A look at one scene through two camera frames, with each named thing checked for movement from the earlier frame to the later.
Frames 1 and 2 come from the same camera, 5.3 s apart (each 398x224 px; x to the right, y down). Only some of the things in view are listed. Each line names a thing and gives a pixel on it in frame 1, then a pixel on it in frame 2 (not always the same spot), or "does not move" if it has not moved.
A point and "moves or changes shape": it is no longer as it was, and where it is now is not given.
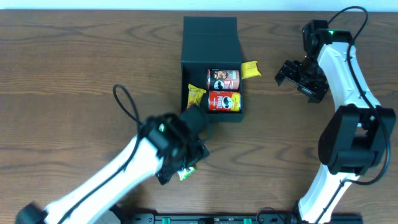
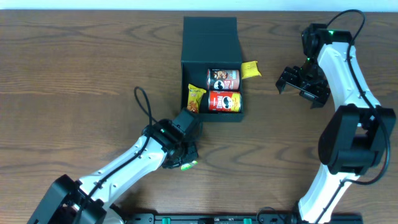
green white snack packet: [184, 173] moves or changes shape
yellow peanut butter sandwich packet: [195, 96] does not move
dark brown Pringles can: [223, 79] does not move
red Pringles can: [224, 101] does not move
